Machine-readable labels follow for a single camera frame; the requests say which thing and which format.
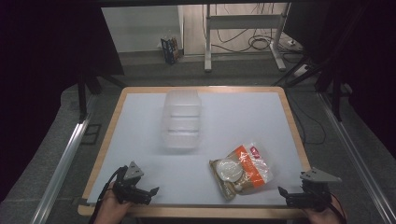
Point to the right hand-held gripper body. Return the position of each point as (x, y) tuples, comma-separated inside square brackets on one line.
[(311, 193)]

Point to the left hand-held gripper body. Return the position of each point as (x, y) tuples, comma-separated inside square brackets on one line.
[(130, 186)]

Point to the person's right hand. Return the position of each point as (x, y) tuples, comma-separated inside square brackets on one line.
[(323, 215)]

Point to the person's left hand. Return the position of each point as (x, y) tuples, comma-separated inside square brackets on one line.
[(109, 207)]

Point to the orange and clear snack bag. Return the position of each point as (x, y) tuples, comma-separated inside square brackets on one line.
[(239, 169)]

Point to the clear plastic container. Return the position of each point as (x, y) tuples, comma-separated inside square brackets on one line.
[(181, 119)]

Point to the black stand legs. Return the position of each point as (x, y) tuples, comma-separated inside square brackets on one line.
[(88, 90)]

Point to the black tripod stand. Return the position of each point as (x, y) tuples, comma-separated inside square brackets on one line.
[(323, 74)]

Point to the dark carton on floor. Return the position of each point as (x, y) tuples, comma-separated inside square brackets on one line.
[(170, 48)]

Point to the white power strip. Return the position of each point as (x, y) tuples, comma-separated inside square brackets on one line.
[(294, 43)]

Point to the white board panel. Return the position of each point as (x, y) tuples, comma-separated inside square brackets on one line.
[(140, 28)]

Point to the aluminium rail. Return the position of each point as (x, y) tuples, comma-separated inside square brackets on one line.
[(358, 155), (59, 172)]

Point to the white metal desk frame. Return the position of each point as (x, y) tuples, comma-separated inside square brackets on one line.
[(243, 21)]

